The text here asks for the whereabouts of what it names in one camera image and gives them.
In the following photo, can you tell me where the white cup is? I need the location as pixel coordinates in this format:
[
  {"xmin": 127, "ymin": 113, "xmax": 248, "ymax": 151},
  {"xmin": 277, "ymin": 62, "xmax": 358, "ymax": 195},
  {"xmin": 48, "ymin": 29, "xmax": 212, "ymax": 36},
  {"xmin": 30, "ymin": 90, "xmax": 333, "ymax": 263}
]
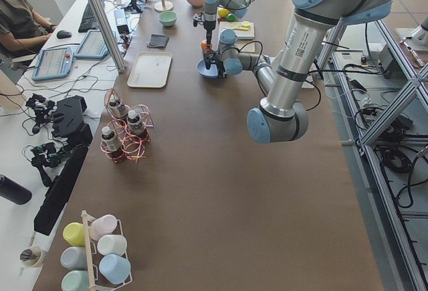
[{"xmin": 97, "ymin": 234, "xmax": 128, "ymax": 256}]

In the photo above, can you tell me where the tea bottle middle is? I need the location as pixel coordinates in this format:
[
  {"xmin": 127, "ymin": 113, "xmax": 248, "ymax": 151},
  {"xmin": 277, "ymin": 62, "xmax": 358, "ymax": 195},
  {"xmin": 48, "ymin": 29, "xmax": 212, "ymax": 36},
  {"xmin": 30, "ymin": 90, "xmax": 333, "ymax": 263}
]
[{"xmin": 127, "ymin": 110, "xmax": 150, "ymax": 142}]

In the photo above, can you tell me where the blue teach pendant near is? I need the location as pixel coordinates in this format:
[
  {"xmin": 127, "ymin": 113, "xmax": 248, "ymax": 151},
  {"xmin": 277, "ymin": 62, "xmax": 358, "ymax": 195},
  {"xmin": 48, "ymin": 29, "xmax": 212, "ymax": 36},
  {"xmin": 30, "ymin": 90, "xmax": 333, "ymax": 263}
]
[{"xmin": 31, "ymin": 47, "xmax": 74, "ymax": 81}]

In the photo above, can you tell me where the seated person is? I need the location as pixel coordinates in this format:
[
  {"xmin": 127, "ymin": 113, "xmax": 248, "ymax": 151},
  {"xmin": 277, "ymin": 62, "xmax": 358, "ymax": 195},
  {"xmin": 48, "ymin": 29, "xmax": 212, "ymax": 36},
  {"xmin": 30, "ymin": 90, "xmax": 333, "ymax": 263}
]
[{"xmin": 1, "ymin": 0, "xmax": 57, "ymax": 56}]

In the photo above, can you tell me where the yellow cup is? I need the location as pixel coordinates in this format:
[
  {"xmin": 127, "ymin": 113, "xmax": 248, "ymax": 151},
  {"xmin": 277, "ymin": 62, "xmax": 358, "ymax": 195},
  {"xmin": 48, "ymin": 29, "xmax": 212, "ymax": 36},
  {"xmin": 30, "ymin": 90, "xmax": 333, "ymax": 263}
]
[{"xmin": 63, "ymin": 222, "xmax": 85, "ymax": 247}]

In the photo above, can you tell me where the tea bottle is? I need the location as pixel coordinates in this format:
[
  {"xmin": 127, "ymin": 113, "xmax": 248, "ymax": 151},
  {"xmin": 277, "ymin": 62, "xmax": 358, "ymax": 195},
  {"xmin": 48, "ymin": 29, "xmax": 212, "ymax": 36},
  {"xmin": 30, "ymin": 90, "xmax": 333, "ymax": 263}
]
[
  {"xmin": 127, "ymin": 110, "xmax": 150, "ymax": 142},
  {"xmin": 108, "ymin": 96, "xmax": 128, "ymax": 119},
  {"xmin": 101, "ymin": 126, "xmax": 125, "ymax": 163}
]

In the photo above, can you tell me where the pink cup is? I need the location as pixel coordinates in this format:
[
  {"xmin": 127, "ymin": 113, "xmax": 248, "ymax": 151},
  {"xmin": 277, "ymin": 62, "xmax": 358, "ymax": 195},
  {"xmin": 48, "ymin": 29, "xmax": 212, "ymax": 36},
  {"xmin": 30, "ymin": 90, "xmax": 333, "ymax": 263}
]
[{"xmin": 89, "ymin": 214, "xmax": 118, "ymax": 241}]

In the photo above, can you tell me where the orange fruit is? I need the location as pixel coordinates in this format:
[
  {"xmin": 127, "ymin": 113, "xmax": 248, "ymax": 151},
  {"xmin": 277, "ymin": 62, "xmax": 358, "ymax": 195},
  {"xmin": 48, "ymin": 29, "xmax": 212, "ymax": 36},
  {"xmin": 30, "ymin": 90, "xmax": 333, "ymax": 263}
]
[{"xmin": 201, "ymin": 39, "xmax": 213, "ymax": 54}]

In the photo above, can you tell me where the green bowl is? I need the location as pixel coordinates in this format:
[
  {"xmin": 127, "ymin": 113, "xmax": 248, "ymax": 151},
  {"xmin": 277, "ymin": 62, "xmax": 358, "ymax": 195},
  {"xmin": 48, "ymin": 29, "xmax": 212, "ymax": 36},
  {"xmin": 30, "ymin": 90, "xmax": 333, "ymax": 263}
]
[{"xmin": 158, "ymin": 11, "xmax": 177, "ymax": 27}]

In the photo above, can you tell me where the wooden cutting board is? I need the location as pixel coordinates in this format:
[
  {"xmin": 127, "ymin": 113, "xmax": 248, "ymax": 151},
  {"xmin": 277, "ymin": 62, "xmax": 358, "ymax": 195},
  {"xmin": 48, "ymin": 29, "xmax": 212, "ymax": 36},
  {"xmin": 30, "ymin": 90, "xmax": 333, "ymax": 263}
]
[{"xmin": 219, "ymin": 21, "xmax": 255, "ymax": 53}]

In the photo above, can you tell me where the mint green cup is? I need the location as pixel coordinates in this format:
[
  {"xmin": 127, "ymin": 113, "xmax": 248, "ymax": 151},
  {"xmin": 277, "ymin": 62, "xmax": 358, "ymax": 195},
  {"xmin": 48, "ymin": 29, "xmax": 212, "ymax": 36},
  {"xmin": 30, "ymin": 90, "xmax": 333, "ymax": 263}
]
[{"xmin": 61, "ymin": 270, "xmax": 90, "ymax": 291}]

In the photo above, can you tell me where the copper wire bottle rack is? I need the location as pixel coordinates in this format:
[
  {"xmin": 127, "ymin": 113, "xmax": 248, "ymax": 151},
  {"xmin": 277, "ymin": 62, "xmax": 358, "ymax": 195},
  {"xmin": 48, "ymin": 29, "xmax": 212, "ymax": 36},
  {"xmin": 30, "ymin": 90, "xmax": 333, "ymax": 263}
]
[{"xmin": 100, "ymin": 88, "xmax": 154, "ymax": 164}]

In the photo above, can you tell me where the tea bottle rear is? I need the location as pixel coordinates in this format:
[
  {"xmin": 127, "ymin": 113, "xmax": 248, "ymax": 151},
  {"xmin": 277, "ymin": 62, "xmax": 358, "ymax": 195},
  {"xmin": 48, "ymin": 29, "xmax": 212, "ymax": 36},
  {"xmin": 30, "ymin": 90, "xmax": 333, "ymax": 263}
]
[{"xmin": 108, "ymin": 96, "xmax": 128, "ymax": 119}]

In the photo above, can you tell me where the yellow plastic knife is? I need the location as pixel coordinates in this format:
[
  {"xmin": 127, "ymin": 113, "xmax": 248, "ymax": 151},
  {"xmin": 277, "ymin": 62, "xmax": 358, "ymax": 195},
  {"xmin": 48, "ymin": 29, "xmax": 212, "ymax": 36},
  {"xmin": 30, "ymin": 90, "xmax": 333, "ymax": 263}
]
[{"xmin": 222, "ymin": 21, "xmax": 251, "ymax": 31}]

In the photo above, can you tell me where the paper cup with utensils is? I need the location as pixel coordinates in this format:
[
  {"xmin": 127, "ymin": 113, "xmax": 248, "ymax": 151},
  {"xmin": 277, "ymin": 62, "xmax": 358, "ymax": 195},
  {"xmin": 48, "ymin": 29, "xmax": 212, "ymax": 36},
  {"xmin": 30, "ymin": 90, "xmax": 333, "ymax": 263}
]
[{"xmin": 19, "ymin": 246, "xmax": 47, "ymax": 268}]

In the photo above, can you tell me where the yellow lemon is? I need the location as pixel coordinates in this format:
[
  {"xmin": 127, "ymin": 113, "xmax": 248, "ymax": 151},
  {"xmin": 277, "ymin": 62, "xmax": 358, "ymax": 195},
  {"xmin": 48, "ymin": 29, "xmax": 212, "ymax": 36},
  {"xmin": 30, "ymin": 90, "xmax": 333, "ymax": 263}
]
[{"xmin": 217, "ymin": 8, "xmax": 229, "ymax": 18}]

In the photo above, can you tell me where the grey cup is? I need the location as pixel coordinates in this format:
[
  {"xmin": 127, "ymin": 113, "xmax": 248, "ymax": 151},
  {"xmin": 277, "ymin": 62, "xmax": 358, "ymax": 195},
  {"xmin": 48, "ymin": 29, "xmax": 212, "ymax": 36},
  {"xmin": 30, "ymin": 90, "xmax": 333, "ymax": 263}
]
[{"xmin": 60, "ymin": 246, "xmax": 87, "ymax": 270}]

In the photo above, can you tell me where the cream rabbit tray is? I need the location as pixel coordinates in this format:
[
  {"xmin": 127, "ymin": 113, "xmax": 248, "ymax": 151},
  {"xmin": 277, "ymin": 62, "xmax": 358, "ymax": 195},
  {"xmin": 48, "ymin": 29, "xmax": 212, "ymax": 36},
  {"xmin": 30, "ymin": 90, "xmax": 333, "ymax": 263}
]
[{"xmin": 127, "ymin": 52, "xmax": 172, "ymax": 88}]

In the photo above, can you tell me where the tea bottle front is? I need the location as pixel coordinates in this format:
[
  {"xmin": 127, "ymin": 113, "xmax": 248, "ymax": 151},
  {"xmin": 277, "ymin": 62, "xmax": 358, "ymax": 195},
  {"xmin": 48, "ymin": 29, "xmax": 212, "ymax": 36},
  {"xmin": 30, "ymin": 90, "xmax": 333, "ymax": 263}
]
[{"xmin": 101, "ymin": 126, "xmax": 125, "ymax": 163}]

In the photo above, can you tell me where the blue plate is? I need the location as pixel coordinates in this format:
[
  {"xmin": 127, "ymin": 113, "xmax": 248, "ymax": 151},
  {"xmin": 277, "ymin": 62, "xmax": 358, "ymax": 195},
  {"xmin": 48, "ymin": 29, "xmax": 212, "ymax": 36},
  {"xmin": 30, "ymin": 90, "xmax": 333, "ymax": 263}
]
[{"xmin": 197, "ymin": 60, "xmax": 223, "ymax": 78}]

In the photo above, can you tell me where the black water bottle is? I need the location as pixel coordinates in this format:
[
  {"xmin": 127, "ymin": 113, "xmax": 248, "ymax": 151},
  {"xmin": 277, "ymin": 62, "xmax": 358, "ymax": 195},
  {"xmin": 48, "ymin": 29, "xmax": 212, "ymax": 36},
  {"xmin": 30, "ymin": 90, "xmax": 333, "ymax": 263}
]
[{"xmin": 0, "ymin": 175, "xmax": 32, "ymax": 205}]

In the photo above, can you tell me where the black keyboard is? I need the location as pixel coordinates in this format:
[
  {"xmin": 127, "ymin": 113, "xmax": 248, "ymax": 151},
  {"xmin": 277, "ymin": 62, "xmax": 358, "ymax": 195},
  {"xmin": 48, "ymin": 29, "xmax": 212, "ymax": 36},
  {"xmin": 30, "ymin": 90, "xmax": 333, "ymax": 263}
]
[{"xmin": 78, "ymin": 3, "xmax": 97, "ymax": 33}]

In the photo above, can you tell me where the blue teach pendant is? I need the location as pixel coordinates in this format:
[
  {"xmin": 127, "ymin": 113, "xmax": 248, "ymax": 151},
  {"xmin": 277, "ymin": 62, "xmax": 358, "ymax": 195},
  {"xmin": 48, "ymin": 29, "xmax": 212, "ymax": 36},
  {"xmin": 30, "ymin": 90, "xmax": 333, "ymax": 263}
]
[
  {"xmin": 74, "ymin": 29, "xmax": 108, "ymax": 60},
  {"xmin": 31, "ymin": 47, "xmax": 74, "ymax": 81}
]

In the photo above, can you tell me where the wooden cup tree stand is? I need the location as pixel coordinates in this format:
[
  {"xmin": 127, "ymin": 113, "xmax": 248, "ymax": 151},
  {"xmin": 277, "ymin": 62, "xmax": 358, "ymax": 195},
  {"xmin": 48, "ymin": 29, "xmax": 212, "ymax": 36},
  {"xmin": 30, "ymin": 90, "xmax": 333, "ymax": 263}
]
[{"xmin": 154, "ymin": 0, "xmax": 174, "ymax": 13}]

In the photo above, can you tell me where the black computer mouse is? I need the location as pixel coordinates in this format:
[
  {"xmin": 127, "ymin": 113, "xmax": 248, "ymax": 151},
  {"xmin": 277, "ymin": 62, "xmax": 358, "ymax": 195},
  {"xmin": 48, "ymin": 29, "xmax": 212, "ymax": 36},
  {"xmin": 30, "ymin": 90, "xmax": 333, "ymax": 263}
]
[{"xmin": 56, "ymin": 29, "xmax": 72, "ymax": 39}]

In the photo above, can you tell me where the grey folded cloth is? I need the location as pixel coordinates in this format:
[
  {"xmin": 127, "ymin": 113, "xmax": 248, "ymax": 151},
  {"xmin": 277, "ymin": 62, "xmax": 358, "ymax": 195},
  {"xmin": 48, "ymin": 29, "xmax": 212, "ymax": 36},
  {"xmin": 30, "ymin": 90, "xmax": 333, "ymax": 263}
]
[{"xmin": 147, "ymin": 33, "xmax": 169, "ymax": 49}]

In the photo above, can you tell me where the blue cup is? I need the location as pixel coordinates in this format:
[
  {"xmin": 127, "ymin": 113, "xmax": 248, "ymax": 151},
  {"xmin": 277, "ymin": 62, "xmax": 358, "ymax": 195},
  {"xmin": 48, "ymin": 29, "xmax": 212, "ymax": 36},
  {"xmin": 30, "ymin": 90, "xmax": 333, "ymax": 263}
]
[{"xmin": 98, "ymin": 254, "xmax": 131, "ymax": 284}]

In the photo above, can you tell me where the green lime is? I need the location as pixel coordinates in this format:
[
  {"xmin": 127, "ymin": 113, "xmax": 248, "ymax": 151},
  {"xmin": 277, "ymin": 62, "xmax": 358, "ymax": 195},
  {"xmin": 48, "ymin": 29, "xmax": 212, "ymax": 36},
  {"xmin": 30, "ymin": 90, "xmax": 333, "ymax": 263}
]
[{"xmin": 226, "ymin": 13, "xmax": 236, "ymax": 22}]

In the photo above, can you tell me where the blue teach pendant far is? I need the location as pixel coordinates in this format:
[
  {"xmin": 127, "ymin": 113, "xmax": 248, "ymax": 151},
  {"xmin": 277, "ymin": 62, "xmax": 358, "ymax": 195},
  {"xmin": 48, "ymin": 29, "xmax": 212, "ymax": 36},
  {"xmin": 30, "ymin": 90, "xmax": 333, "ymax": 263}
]
[{"xmin": 74, "ymin": 29, "xmax": 108, "ymax": 60}]

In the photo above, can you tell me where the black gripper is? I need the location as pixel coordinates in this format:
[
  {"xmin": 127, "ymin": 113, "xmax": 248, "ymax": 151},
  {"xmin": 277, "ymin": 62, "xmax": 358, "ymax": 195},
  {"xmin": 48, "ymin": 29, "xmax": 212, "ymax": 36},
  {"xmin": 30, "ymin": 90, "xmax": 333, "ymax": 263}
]
[
  {"xmin": 192, "ymin": 12, "xmax": 216, "ymax": 49},
  {"xmin": 202, "ymin": 50, "xmax": 227, "ymax": 79}
]

